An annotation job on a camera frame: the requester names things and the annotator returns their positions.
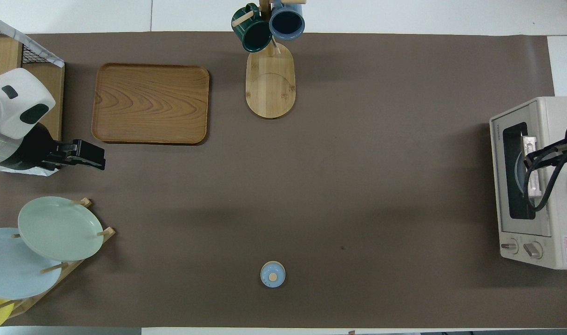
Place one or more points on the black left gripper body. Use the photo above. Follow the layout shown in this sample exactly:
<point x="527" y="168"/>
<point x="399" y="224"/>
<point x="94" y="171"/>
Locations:
<point x="32" y="151"/>

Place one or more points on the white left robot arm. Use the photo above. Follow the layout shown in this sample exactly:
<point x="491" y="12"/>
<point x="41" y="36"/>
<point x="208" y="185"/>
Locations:
<point x="9" y="107"/>

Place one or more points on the beige toaster oven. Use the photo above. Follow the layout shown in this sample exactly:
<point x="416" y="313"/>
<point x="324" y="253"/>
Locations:
<point x="563" y="232"/>

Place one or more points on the pale green plate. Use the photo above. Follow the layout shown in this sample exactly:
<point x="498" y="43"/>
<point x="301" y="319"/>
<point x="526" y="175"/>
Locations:
<point x="60" y="228"/>

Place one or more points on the brown wooden tray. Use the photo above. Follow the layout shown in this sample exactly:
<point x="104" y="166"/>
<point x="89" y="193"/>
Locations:
<point x="151" y="104"/>

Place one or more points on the wooden plate rack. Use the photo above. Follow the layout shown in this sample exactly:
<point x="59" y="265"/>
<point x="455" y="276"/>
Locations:
<point x="85" y="253"/>

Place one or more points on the light blue racked plate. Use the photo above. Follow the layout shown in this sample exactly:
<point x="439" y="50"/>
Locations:
<point x="13" y="274"/>

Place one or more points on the wooden mug tree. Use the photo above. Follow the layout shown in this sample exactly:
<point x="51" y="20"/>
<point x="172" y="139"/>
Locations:
<point x="270" y="83"/>

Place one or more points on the dark green mug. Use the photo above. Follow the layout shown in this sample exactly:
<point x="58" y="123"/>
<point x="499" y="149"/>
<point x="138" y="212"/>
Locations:
<point x="254" y="35"/>

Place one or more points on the brown table mat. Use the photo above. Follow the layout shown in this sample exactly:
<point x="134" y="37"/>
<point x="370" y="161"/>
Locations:
<point x="311" y="186"/>

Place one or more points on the blue mug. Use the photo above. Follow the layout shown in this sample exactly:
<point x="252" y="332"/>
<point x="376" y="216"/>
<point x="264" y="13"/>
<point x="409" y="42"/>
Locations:
<point x="287" y="23"/>

